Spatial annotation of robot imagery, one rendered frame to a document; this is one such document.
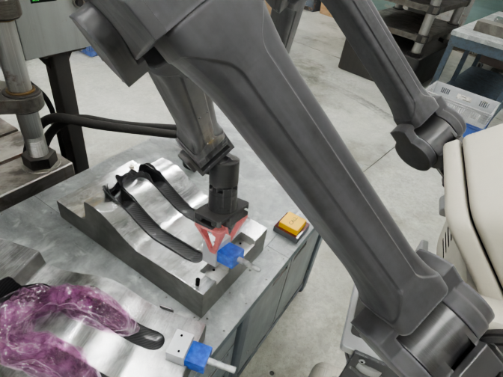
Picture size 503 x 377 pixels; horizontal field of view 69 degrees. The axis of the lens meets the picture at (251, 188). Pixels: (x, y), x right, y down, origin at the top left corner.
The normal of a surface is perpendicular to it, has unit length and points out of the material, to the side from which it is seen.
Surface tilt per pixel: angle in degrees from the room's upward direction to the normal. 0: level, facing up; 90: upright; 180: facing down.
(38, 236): 0
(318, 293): 0
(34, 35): 90
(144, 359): 0
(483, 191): 42
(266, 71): 64
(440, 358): 51
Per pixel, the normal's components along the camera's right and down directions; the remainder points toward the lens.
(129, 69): 0.70, 0.71
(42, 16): 0.82, 0.43
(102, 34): 0.49, 0.37
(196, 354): 0.12, -0.77
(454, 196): -0.52, -0.80
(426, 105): 0.31, 0.15
